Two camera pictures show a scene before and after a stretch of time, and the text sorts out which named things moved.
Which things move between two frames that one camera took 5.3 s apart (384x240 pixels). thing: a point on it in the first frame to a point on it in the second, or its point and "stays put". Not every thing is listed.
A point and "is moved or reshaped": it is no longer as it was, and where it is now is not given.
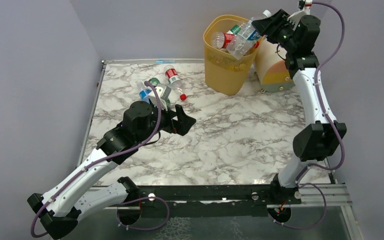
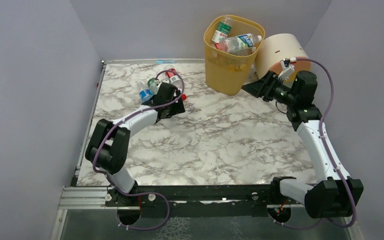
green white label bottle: [235, 29] to [223, 30]
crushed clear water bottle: [239, 45] is moved or reshaped
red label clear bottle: [175, 81] stays put
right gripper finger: [266, 26] to [258, 88]
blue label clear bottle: [144, 93] stays put
